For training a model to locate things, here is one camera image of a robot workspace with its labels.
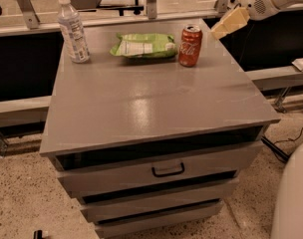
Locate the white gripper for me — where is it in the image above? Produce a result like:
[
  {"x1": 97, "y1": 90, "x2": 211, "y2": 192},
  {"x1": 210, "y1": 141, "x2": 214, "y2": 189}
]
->
[{"x1": 211, "y1": 0, "x2": 280, "y2": 40}]

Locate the red coke can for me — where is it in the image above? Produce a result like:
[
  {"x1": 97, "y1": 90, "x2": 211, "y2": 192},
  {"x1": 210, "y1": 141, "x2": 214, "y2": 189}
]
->
[{"x1": 178, "y1": 24, "x2": 202, "y2": 67}]

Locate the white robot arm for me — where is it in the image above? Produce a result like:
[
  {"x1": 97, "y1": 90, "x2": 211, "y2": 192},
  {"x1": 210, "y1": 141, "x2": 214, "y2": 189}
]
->
[{"x1": 211, "y1": 0, "x2": 303, "y2": 40}]

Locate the green rice chip bag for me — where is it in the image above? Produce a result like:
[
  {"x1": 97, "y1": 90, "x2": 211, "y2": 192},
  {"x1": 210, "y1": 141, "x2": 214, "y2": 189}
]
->
[{"x1": 110, "y1": 33, "x2": 177, "y2": 59}]

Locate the grey drawer cabinet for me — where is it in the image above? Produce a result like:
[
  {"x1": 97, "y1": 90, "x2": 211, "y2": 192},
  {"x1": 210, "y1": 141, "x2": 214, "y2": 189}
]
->
[{"x1": 39, "y1": 18, "x2": 281, "y2": 239}]

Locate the clear plastic water bottle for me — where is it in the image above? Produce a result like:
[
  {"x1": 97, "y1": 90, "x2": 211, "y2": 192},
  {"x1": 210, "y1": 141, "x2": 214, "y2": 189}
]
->
[{"x1": 58, "y1": 0, "x2": 90, "y2": 63}]

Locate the middle grey drawer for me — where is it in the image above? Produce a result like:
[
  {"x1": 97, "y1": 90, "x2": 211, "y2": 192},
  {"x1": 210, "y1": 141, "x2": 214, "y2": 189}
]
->
[{"x1": 81, "y1": 172, "x2": 239, "y2": 224}]

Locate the grey drawer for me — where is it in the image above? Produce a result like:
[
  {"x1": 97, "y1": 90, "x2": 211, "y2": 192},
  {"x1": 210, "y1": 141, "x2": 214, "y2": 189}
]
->
[
  {"x1": 58, "y1": 140, "x2": 263, "y2": 197},
  {"x1": 95, "y1": 199, "x2": 222, "y2": 238},
  {"x1": 81, "y1": 172, "x2": 239, "y2": 224}
]

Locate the top grey drawer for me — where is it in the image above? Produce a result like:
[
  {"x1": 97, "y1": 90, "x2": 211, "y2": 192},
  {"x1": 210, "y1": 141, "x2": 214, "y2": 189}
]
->
[{"x1": 58, "y1": 140, "x2": 263, "y2": 197}]

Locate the bottom grey drawer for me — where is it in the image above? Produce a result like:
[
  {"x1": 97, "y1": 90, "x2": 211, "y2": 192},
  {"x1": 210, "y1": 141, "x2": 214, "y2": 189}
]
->
[{"x1": 95, "y1": 199, "x2": 222, "y2": 238}]

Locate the black cable on floor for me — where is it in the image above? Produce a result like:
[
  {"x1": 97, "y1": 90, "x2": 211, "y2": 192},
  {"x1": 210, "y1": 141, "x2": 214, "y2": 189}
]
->
[{"x1": 273, "y1": 119, "x2": 303, "y2": 145}]

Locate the black drawer handle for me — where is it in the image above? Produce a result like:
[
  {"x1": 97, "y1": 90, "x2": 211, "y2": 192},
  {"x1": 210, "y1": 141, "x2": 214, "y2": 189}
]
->
[{"x1": 151, "y1": 162, "x2": 185, "y2": 178}]

